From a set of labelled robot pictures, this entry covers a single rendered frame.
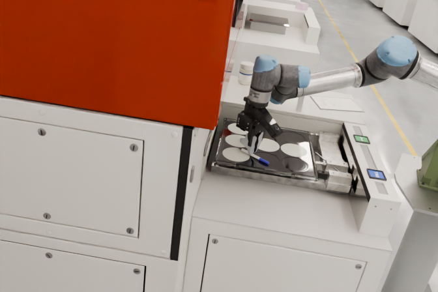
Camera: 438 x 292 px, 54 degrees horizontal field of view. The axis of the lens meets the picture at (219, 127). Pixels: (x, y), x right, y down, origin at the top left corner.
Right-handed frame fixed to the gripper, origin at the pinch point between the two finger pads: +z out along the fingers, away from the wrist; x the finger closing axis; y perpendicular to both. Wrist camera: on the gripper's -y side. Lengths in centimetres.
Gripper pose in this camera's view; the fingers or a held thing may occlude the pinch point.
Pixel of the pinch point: (253, 152)
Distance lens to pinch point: 156.2
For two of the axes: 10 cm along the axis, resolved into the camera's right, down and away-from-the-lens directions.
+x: -6.4, 2.6, -7.2
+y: -7.5, -3.8, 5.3
